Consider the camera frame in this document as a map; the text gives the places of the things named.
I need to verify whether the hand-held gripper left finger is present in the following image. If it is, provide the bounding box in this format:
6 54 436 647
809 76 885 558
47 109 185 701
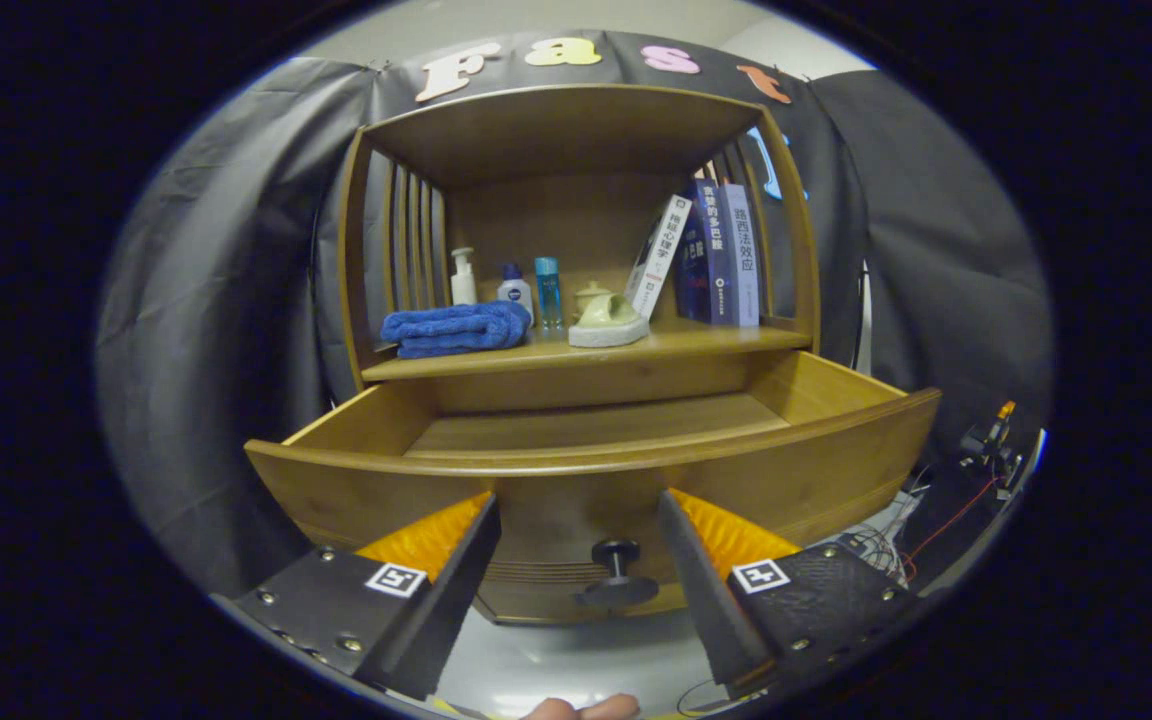
211 492 502 701

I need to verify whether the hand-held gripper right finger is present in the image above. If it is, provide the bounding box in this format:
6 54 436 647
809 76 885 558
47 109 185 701
658 490 922 699

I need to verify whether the wooden drawer with black knob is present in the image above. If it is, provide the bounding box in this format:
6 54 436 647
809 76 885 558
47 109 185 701
244 350 942 626

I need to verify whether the pale green soap dish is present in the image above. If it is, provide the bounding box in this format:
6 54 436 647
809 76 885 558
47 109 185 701
568 292 651 349

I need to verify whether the wooden countertop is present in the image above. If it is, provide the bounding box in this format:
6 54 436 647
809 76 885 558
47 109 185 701
361 318 815 383

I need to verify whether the wooden cabinet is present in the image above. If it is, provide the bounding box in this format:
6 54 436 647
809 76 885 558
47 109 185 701
336 83 822 416

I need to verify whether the blue folded towel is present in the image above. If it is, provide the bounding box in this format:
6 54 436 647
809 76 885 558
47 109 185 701
380 300 534 359

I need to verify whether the black and orange device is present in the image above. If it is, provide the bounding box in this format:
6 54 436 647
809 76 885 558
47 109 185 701
958 400 1027 491

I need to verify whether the white pump bottle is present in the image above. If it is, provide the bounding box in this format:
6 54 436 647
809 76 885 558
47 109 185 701
449 247 479 307

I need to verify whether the white bottle with blue cap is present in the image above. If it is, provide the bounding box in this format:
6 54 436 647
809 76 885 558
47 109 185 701
496 263 535 326

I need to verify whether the dark blue book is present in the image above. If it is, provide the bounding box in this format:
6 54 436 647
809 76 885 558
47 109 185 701
676 180 737 326

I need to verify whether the clear blue bottle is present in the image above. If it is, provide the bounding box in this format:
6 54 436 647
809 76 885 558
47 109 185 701
534 257 565 331

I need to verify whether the pale lavender book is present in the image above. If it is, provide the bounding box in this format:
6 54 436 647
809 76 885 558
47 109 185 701
718 183 761 328

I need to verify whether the white book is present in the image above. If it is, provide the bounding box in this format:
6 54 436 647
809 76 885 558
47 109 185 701
624 195 694 321

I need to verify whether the thin cable tangle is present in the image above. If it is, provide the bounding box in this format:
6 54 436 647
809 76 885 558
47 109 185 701
836 490 937 581

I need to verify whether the red cable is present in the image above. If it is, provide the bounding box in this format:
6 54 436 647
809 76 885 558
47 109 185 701
901 478 997 581

